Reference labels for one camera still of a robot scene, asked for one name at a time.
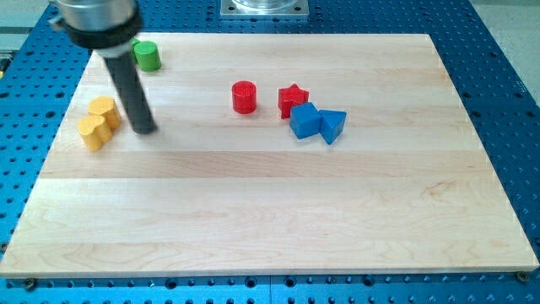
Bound yellow hexagon block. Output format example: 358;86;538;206
88;95;122;130

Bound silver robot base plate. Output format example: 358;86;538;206
219;0;310;19

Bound green cylinder block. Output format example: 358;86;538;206
133;41;161;72

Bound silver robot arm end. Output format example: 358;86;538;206
49;0;143;58

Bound yellow heart block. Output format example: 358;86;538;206
77;115;113;151

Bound blue cube block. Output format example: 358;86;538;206
289;102;321;139

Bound light wooden board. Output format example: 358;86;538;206
1;33;538;279

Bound blue triangle block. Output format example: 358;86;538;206
319;110;347;144

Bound red cylinder block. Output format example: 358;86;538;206
231;80;257;114

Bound green block behind arm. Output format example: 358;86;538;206
130;38;140;62

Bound dark cylindrical pusher stick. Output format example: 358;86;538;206
104;52;157;134

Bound red star block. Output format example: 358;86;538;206
278;84;309;119

